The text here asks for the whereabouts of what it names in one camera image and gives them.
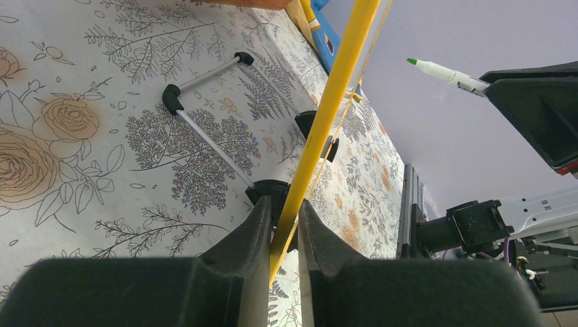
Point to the orange wooden compartment tray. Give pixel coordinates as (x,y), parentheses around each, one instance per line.
(261,4)

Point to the floral table mat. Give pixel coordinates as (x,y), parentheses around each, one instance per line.
(111,173)

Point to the blue yellow cartoon bag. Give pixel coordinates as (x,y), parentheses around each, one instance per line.
(307,16)

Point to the yellow framed whiteboard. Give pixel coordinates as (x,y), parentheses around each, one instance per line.
(358,40)

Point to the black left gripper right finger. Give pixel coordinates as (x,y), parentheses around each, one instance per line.
(341,287)

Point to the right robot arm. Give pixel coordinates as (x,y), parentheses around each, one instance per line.
(480,227)

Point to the green white marker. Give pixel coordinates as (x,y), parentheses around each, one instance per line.
(453,77)

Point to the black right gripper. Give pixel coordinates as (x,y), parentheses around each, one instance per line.
(541,104)

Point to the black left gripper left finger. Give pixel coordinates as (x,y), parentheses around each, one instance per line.
(225,286)

